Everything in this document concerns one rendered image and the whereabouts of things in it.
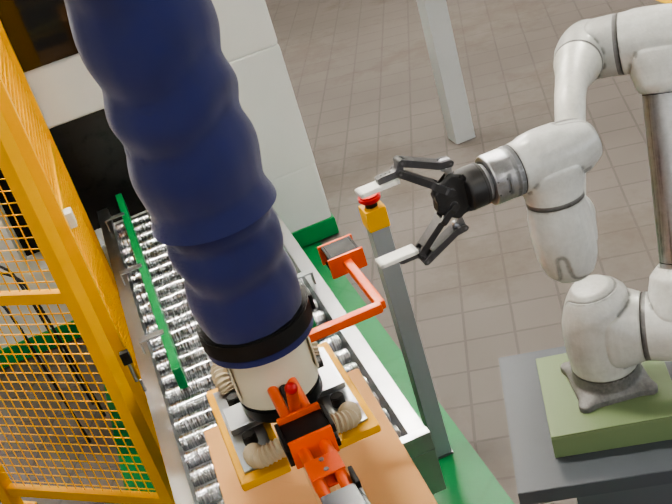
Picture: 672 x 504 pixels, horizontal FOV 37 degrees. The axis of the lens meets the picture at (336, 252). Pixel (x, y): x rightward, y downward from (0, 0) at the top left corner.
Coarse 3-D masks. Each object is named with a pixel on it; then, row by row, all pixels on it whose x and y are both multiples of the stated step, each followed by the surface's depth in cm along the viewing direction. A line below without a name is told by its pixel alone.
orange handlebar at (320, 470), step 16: (352, 272) 220; (368, 288) 213; (384, 304) 208; (336, 320) 205; (352, 320) 205; (320, 336) 204; (272, 400) 189; (304, 400) 185; (304, 448) 174; (320, 448) 174; (304, 464) 169; (320, 464) 168; (336, 464) 167; (320, 480) 166; (336, 480) 168; (320, 496) 163
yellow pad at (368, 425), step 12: (324, 348) 219; (324, 360) 215; (336, 360) 214; (348, 384) 206; (324, 396) 204; (336, 396) 199; (348, 396) 202; (360, 396) 202; (336, 408) 199; (360, 408) 198; (372, 420) 194; (348, 432) 193; (360, 432) 192; (372, 432) 193; (348, 444) 192
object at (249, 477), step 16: (208, 400) 215; (224, 400) 212; (224, 416) 207; (224, 432) 203; (256, 432) 200; (272, 432) 199; (240, 448) 197; (240, 464) 193; (288, 464) 190; (240, 480) 190; (256, 480) 189
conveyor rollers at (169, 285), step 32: (128, 256) 419; (160, 256) 413; (160, 288) 389; (192, 320) 361; (320, 320) 341; (160, 352) 349; (192, 352) 343; (192, 384) 326; (192, 416) 311; (192, 480) 286
